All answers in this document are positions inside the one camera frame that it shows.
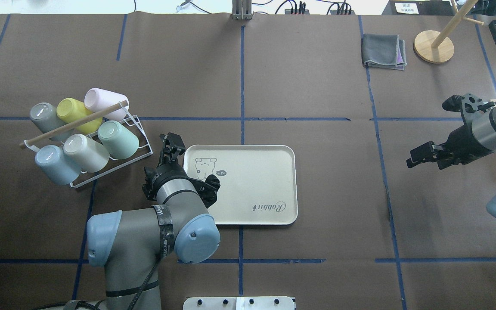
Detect grey cup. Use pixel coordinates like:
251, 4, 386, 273
29, 102, 67, 133

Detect grey folded cloth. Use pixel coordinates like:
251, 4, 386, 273
361, 33, 407, 71

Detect cream rabbit tray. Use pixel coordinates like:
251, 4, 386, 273
183, 145, 298, 225

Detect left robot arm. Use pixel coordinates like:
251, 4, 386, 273
77, 132, 220, 310

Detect wooden mug tree stand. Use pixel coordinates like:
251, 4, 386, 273
413, 0, 485, 64

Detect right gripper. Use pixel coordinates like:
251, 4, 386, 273
406, 93, 495, 169

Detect green cup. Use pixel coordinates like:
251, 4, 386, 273
98, 120, 140, 160

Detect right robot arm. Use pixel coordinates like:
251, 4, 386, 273
406, 93, 496, 218

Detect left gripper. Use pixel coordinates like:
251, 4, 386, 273
142, 133, 220, 208

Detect aluminium frame post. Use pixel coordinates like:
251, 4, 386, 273
232, 0, 254, 20

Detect pink cup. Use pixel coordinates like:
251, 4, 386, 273
84, 88, 128, 121

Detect blue cup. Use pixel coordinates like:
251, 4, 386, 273
34, 145, 81, 185

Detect white wire cup rack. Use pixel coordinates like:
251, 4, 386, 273
20, 100, 153, 189

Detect yellow cup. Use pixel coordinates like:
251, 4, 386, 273
56, 98, 102, 135

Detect black power strip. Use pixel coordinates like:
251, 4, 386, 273
275, 0, 310, 15

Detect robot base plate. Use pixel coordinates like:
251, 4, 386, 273
183, 296, 297, 310

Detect wooden rack handle rod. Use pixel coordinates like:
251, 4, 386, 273
19, 100, 129, 149

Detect cream cup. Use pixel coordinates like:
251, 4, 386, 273
63, 134, 110, 173

